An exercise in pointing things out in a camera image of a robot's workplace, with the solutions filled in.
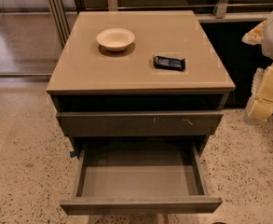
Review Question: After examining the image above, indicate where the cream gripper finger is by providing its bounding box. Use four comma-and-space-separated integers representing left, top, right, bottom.
241, 21, 266, 45
247, 63, 273, 120

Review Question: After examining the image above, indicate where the dark blue rxbar wrapper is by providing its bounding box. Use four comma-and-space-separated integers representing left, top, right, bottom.
153, 56, 185, 71

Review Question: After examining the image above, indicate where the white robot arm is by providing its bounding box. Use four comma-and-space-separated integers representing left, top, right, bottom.
242, 11, 273, 124

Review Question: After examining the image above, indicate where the closed grey top drawer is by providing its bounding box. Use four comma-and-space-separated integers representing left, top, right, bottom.
57, 111, 223, 137

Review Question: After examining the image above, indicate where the grey drawer cabinet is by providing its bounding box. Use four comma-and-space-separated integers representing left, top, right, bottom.
46, 10, 237, 224

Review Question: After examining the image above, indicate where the open grey middle drawer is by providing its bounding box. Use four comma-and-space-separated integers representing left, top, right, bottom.
61, 140, 222, 216

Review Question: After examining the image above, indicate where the wooden shelf with metal rails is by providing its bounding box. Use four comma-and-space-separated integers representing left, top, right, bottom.
70, 0, 273, 24

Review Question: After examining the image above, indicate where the white ceramic bowl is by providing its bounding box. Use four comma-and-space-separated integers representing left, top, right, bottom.
96, 28, 135, 52

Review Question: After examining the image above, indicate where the blue tape piece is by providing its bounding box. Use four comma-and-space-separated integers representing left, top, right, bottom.
70, 151, 76, 158

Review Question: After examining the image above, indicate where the metal window frame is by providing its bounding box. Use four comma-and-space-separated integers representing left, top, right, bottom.
48, 0, 70, 47

